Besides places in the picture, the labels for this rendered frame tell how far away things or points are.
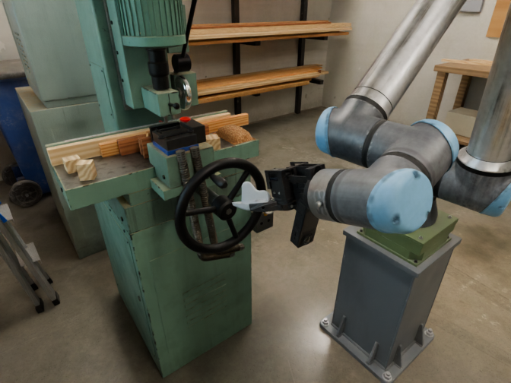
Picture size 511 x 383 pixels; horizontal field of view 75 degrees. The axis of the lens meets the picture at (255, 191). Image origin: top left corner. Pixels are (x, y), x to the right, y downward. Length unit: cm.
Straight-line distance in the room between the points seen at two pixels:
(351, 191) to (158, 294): 87
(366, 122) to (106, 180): 66
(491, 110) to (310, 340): 113
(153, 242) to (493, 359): 147
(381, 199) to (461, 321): 151
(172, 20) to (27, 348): 148
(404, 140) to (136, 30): 74
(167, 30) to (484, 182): 95
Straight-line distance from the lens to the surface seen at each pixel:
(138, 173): 96
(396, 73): 69
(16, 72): 266
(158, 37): 100
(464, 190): 113
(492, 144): 107
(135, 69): 116
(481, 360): 182
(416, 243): 118
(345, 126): 62
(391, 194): 46
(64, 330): 186
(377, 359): 159
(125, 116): 128
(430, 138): 58
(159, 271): 116
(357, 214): 50
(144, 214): 103
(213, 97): 329
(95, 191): 95
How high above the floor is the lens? 129
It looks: 29 degrees down
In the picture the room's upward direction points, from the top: straight up
